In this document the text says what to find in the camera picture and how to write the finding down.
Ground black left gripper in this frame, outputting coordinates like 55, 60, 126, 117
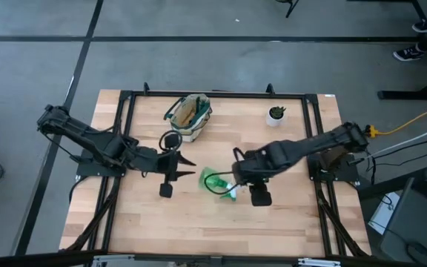
156, 148, 197, 199

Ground green transparent spray bottle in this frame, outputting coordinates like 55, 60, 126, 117
198, 166, 239, 202

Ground wooden handled hand cultivator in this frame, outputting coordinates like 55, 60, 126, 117
182, 107, 198, 128

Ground green handled pruning shears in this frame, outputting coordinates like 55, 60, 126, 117
194, 96, 207, 117

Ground beige and green garden bag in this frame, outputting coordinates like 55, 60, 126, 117
162, 93, 213, 144

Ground small green succulent plant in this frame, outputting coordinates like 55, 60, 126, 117
269, 105, 287, 121

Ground white paper sheet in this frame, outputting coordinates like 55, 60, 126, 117
368, 190, 401, 236

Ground black chair leg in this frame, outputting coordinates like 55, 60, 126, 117
275, 0, 301, 19

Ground grey computer case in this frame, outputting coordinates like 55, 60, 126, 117
380, 125, 427, 267

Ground black desk foot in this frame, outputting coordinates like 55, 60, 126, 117
377, 70, 427, 102

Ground person's black shoe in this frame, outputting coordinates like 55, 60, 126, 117
391, 43, 427, 63
411, 18, 427, 35

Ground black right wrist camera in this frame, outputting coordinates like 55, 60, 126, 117
249, 183, 274, 208

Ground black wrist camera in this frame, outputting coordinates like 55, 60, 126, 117
249, 183, 274, 208
164, 133, 180, 151

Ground black camera cable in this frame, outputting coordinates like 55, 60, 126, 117
203, 147, 245, 197
158, 129, 184, 154

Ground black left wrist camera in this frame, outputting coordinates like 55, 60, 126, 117
164, 133, 180, 151

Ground black aluminium table frame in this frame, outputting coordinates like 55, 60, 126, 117
59, 82, 373, 261

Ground silver metal bracket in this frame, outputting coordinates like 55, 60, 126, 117
90, 253, 137, 267
297, 257, 342, 267

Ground white cable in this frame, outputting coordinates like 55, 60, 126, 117
361, 119, 427, 162

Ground yellow cable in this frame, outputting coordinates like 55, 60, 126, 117
368, 96, 427, 138

